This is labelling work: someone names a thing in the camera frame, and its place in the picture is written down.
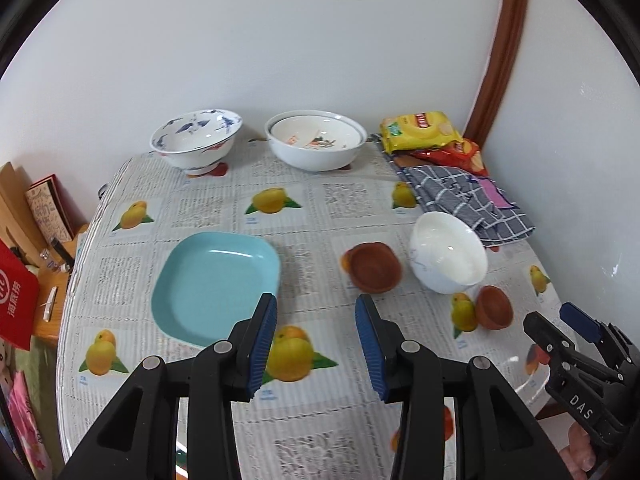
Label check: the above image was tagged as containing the red paper bag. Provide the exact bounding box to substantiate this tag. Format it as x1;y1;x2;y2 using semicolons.
0;237;41;352

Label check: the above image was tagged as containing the wooden side table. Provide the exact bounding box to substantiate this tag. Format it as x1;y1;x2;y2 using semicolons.
30;222;91;346

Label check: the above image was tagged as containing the wooden door frame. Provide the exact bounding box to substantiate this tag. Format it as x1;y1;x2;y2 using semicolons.
465;0;532;136

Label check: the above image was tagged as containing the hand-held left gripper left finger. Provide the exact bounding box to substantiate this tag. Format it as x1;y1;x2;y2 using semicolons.
57;292;279;480

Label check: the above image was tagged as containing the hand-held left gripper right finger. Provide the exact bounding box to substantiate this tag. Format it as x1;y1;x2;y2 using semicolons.
354;294;573;480

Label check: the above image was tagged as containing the grey checkered cloth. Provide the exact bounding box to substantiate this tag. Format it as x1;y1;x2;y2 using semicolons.
387;157;536;247

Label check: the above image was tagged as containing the pink and purple card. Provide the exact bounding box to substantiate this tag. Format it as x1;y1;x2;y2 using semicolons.
475;176;521;211

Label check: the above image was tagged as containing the brown cardboard bag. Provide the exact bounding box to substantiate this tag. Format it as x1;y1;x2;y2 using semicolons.
0;161;43;266

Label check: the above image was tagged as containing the blue square plate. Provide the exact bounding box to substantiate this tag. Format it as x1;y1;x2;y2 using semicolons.
151;231;281;348

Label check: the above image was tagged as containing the person's right hand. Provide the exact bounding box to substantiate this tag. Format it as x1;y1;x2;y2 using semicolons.
559;422;601;478

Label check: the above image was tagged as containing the fruit print tablecloth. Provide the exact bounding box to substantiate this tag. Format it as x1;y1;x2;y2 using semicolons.
55;140;571;480

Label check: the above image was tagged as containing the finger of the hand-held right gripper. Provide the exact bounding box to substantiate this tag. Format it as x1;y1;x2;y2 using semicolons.
560;302;636;361
523;311;579;369

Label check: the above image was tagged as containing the plain white bowl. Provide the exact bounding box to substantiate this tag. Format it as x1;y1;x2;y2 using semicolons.
409;211;489;295

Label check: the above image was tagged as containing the red chips bag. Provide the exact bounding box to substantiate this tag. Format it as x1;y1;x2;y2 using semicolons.
412;137;487;177

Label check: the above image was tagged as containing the yellow chips bag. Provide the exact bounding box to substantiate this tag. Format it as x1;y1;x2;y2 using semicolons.
379;111;463;155

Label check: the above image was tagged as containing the large white bowl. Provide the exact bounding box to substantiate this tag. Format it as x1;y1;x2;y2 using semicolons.
264;110;367;173

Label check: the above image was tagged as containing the white bowl with orange print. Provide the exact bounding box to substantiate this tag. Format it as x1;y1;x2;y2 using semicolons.
269;115;362;152

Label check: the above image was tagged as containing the blue patterned footed bowl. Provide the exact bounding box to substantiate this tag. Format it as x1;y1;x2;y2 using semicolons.
150;108;244;177

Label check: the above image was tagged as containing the pink printed bag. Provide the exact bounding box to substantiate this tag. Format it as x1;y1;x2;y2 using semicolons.
7;370;53;480

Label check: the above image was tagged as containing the patterned flat box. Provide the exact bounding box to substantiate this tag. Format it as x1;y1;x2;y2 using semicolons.
25;174;76;243

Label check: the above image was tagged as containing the small brown bowl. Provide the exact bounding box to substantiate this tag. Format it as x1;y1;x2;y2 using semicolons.
347;242;404;293
475;285;514;331

